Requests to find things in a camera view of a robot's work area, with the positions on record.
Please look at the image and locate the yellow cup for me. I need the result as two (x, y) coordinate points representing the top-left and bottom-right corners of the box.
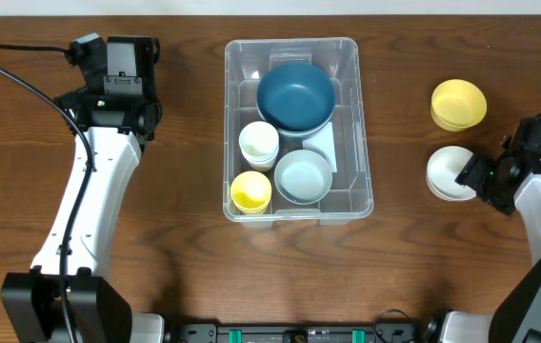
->
(234, 202), (269, 215)
(230, 171), (272, 208)

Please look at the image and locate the light blue cup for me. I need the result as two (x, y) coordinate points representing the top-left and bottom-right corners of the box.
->
(241, 150), (278, 164)

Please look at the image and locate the left black cable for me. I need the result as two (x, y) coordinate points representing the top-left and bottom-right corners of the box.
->
(0, 41), (98, 343)

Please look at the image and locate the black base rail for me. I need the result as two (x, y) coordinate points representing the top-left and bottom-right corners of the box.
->
(163, 320), (424, 343)

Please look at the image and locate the cream white cup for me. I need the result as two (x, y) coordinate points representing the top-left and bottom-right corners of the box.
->
(238, 121), (279, 156)

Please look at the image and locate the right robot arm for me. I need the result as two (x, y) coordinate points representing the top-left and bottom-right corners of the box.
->
(434, 153), (541, 342)

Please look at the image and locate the dark blue bowl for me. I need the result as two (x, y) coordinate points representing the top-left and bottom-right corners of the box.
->
(260, 115), (332, 141)
(256, 62), (336, 136)

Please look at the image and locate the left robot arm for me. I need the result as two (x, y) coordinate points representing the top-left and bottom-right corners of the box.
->
(0, 33), (166, 342)

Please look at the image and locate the white small bowl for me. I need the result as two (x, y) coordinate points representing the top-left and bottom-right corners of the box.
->
(426, 146), (476, 201)

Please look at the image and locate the yellow small bowl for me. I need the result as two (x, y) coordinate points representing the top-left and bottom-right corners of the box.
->
(431, 79), (488, 131)

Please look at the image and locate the pink cup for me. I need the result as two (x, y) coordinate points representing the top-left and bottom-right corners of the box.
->
(249, 159), (275, 172)

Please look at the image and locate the clear plastic storage bin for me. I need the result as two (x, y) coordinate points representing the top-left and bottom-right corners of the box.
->
(223, 37), (374, 227)

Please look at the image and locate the grey small bowl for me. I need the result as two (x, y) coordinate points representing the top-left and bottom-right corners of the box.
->
(274, 150), (333, 205)

